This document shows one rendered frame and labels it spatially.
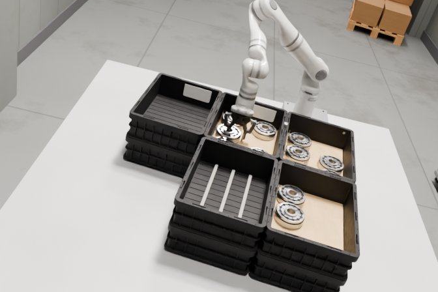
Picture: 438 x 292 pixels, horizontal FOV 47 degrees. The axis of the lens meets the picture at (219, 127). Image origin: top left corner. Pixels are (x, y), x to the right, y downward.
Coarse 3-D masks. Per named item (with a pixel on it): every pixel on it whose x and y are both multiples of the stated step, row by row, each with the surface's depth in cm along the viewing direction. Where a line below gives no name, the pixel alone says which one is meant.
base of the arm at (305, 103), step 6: (300, 90) 239; (300, 96) 240; (306, 96) 237; (312, 96) 237; (300, 102) 240; (306, 102) 239; (312, 102) 239; (294, 108) 246; (300, 108) 241; (306, 108) 241; (312, 108) 242; (306, 114) 242
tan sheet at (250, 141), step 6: (276, 132) 225; (240, 138) 214; (246, 138) 215; (252, 138) 217; (258, 138) 218; (240, 144) 211; (246, 144) 212; (252, 144) 213; (258, 144) 214; (264, 144) 215; (270, 144) 216; (270, 150) 212
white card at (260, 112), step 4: (256, 108) 224; (260, 108) 224; (264, 108) 224; (256, 112) 225; (260, 112) 225; (264, 112) 225; (268, 112) 224; (272, 112) 224; (256, 116) 226; (260, 116) 226; (264, 116) 225; (268, 116) 225; (272, 116) 225; (268, 120) 226; (272, 120) 226
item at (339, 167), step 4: (324, 156) 211; (328, 156) 212; (332, 156) 212; (320, 160) 208; (324, 160) 208; (340, 160) 211; (324, 164) 206; (328, 164) 207; (340, 164) 209; (328, 168) 205; (332, 168) 205; (336, 168) 205; (340, 168) 206
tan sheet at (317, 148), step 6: (312, 144) 223; (318, 144) 225; (324, 144) 226; (312, 150) 219; (318, 150) 220; (324, 150) 222; (330, 150) 223; (336, 150) 224; (342, 150) 225; (312, 156) 215; (318, 156) 216; (336, 156) 219; (342, 156) 220; (312, 162) 211; (318, 168) 208; (342, 174) 209
